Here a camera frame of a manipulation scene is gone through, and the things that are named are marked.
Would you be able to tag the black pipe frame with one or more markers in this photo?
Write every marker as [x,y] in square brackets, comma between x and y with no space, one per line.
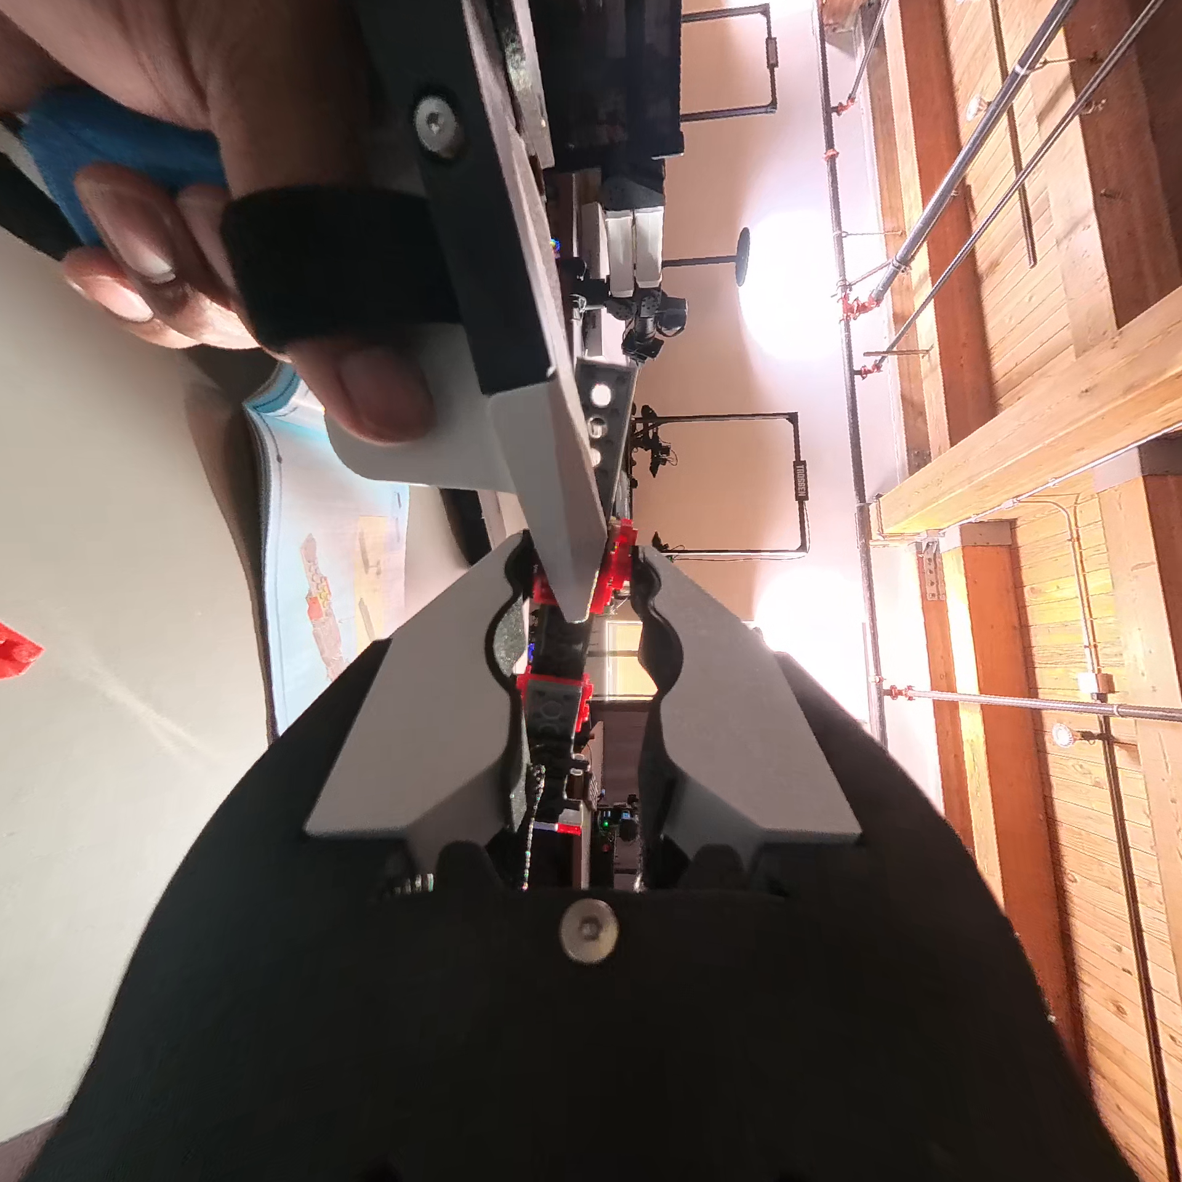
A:
[801,480]
[770,55]

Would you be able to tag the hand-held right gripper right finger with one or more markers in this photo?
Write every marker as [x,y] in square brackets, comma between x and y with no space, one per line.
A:
[748,729]

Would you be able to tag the metal ceiling pipe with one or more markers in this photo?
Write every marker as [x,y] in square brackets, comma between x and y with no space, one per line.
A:
[924,226]

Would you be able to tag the black mesh cart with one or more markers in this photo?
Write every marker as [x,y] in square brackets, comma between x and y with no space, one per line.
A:
[618,73]

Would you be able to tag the black camera robot arm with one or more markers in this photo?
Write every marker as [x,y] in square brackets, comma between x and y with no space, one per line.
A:
[646,318]

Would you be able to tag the silver wrapped bundle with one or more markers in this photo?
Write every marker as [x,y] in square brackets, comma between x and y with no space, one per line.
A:
[528,83]

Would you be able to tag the small red brick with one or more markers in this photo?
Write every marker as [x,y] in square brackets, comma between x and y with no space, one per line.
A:
[17,651]

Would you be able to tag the brick instruction booklet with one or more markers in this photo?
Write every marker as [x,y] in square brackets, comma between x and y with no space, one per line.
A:
[323,554]

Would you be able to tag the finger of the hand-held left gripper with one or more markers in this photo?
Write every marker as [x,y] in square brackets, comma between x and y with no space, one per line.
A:
[555,498]

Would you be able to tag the white flat box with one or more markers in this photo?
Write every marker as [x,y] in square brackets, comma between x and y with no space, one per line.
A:
[651,245]
[617,249]

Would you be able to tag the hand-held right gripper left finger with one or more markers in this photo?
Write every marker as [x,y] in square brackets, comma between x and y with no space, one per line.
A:
[416,729]

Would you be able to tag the toy brick model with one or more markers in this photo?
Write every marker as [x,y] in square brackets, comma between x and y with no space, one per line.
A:
[555,710]

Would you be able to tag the person's left hand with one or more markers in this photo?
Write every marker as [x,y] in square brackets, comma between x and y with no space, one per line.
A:
[231,73]

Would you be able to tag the grey desk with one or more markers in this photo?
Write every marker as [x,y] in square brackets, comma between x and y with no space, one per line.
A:
[112,554]

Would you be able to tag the black floor lamp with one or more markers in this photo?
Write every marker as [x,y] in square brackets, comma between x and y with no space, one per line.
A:
[744,259]

